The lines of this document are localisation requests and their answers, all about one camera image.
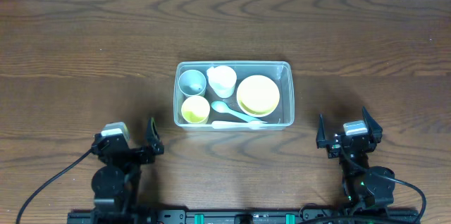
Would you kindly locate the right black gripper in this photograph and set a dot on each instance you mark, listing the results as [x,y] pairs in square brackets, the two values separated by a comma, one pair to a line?
[347,144]

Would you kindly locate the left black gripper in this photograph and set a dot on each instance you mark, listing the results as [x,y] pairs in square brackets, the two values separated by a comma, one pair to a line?
[134,151]

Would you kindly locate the yellow plastic cup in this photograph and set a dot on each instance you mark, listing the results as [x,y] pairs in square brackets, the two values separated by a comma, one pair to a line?
[195,110]

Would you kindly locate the pale pink plastic fork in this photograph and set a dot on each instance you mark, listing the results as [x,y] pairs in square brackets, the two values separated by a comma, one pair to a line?
[252,125]

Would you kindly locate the grey plastic cup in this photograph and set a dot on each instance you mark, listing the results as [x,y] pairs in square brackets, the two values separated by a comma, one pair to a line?
[192,83]

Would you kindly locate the mint green plastic spoon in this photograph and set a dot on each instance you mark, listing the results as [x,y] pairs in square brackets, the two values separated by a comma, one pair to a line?
[222,107]

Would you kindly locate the white plastic cup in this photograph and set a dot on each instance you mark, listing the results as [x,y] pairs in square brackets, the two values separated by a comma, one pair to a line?
[222,80]

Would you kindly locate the yellow plastic bowl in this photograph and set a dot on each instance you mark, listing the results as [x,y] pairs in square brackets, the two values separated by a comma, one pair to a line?
[258,89]

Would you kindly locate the white plastic bowl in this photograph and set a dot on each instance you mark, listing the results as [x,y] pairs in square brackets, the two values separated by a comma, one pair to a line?
[257,110]

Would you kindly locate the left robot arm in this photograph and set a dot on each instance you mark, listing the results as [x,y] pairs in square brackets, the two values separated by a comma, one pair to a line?
[116,185]

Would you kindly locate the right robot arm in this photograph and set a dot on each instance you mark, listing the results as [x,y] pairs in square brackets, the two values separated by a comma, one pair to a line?
[367,188]

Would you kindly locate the clear plastic container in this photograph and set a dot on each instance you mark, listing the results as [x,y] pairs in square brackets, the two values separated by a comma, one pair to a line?
[233,95]

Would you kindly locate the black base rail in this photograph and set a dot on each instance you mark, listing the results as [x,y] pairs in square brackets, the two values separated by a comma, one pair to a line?
[310,214]

